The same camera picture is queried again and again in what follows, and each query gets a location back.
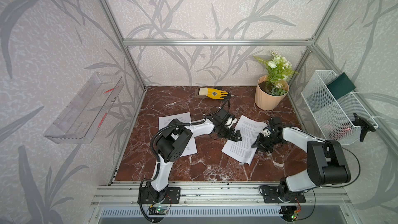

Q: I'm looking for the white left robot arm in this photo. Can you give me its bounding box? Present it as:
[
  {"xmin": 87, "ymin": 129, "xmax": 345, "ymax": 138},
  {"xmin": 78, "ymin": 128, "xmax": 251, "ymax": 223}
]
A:
[{"xmin": 138, "ymin": 116, "xmax": 242, "ymax": 204}]

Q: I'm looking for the black clamp on basket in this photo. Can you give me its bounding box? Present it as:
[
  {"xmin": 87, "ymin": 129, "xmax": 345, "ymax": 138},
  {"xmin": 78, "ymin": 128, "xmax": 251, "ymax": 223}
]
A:
[{"xmin": 352, "ymin": 113, "xmax": 376, "ymax": 142}]

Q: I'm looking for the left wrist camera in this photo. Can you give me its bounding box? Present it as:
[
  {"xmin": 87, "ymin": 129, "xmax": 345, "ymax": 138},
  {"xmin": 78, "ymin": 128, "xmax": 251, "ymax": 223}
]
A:
[{"xmin": 211, "ymin": 108, "xmax": 237, "ymax": 129}]

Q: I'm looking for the black corrugated cable conduit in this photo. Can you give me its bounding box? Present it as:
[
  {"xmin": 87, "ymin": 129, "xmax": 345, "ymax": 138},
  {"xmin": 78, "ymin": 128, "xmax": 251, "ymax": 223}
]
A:
[{"xmin": 138, "ymin": 99, "xmax": 231, "ymax": 223}]

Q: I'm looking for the clear acrylic wall shelf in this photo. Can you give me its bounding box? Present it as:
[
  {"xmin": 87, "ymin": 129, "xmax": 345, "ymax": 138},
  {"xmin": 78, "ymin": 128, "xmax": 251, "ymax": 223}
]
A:
[{"xmin": 44, "ymin": 72, "xmax": 124, "ymax": 144}]

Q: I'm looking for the white wire mesh basket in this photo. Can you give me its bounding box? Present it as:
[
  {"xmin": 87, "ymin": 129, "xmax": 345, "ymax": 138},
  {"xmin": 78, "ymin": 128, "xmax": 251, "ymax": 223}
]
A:
[{"xmin": 301, "ymin": 70, "xmax": 378, "ymax": 145}]

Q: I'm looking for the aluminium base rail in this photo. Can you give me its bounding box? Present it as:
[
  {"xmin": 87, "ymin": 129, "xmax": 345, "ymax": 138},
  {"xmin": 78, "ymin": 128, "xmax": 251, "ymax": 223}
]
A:
[{"xmin": 90, "ymin": 181, "xmax": 352, "ymax": 207}]

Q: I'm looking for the green artificial plant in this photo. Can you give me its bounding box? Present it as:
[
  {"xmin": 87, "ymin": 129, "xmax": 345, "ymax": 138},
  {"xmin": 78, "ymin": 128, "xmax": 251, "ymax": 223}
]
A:
[{"xmin": 254, "ymin": 51, "xmax": 298, "ymax": 96}]

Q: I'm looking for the peach flower pot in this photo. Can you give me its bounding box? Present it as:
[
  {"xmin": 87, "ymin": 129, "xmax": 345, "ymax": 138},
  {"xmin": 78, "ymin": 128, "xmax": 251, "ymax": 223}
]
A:
[{"xmin": 255, "ymin": 75, "xmax": 288, "ymax": 111}]

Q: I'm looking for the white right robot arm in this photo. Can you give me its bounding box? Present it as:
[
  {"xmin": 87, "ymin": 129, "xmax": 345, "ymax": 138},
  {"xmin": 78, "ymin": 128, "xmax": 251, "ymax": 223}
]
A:
[{"xmin": 252, "ymin": 117, "xmax": 351, "ymax": 203}]

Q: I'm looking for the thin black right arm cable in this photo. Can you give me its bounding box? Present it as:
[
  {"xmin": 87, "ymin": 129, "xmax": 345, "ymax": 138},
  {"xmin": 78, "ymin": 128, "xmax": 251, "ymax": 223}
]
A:
[{"xmin": 289, "ymin": 127, "xmax": 361, "ymax": 222}]

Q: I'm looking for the white printed text document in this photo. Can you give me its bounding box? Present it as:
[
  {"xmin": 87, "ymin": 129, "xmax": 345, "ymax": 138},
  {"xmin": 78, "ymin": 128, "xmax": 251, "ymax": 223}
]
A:
[{"xmin": 221, "ymin": 115, "xmax": 268, "ymax": 165}]

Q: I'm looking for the document with purple highlight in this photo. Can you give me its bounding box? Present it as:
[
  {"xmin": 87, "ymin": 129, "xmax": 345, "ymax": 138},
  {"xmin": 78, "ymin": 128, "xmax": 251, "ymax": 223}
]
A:
[{"xmin": 158, "ymin": 111, "xmax": 198, "ymax": 158}]

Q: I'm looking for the aluminium cage frame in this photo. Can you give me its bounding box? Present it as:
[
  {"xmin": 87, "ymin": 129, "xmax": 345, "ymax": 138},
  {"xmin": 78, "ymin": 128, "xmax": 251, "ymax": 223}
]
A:
[{"xmin": 99, "ymin": 0, "xmax": 398, "ymax": 151}]

